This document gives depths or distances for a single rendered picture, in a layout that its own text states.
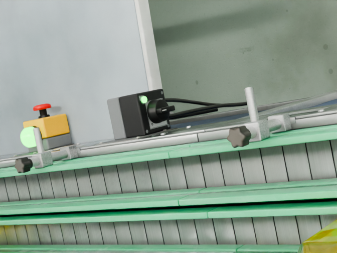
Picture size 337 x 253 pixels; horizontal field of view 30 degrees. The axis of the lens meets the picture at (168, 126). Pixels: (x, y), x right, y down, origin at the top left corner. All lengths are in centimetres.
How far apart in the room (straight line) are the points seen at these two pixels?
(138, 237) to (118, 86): 32
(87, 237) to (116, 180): 15
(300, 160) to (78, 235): 52
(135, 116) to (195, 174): 19
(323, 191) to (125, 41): 59
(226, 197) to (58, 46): 64
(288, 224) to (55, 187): 52
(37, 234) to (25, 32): 46
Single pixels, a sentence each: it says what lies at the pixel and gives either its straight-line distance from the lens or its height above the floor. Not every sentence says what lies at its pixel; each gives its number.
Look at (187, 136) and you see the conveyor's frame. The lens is 103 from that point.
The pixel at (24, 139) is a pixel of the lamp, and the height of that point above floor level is 85.
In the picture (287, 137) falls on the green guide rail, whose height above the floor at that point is 96.
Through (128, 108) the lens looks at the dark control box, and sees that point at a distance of 116.
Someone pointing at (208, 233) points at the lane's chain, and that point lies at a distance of 105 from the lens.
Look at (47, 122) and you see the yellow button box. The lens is 137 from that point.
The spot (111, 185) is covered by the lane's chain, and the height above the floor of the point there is 88.
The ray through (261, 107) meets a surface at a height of 25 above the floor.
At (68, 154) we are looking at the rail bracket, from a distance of 120.
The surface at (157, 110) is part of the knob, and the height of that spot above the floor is 82.
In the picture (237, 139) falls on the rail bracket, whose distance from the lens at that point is 82.
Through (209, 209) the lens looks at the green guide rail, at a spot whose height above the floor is 95.
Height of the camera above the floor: 169
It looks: 50 degrees down
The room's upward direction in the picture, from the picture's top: 105 degrees counter-clockwise
